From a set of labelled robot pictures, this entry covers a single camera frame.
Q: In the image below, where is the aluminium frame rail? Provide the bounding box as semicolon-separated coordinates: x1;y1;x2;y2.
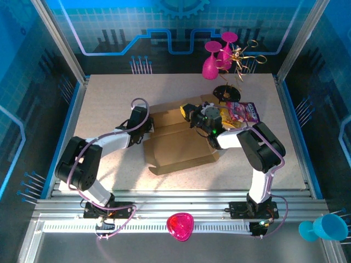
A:
31;190;330;221

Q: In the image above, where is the yellow snack bag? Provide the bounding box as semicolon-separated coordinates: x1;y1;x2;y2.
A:
218;107;249;130

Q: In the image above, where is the aluminium frame post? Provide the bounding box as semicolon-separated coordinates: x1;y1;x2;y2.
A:
275;0;331;84
30;0;90;84

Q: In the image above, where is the purple candy bag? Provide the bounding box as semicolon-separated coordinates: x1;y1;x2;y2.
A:
226;101;260;123

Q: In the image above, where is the blue plastic wine glass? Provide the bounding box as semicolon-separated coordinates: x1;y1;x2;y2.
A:
298;213;349;242

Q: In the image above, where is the brown cardboard paper box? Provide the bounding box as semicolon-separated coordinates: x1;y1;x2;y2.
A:
142;94;222;176

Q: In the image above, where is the gold wire glass rack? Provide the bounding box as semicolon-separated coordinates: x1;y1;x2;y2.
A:
212;39;268;102

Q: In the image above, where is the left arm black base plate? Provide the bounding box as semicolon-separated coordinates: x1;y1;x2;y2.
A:
83;202;133;220

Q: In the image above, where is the pink triangular plastic bowl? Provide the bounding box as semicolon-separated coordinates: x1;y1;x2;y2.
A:
166;212;195;242

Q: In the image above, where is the pink plastic wine glass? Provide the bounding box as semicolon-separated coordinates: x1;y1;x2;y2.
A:
216;32;238;71
202;41;222;81

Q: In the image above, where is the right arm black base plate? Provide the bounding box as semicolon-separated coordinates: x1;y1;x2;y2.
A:
229;201;279;220

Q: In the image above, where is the white slotted cable duct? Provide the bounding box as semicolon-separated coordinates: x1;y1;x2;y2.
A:
42;221;252;233

